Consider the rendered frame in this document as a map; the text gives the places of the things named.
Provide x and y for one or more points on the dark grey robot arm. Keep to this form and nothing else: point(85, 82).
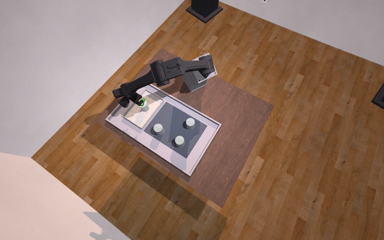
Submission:
point(160, 73)

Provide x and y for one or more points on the clear glass jar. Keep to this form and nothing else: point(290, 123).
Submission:
point(179, 141)
point(145, 108)
point(158, 129)
point(190, 123)

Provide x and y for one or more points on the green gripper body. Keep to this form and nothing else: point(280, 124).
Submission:
point(138, 96)

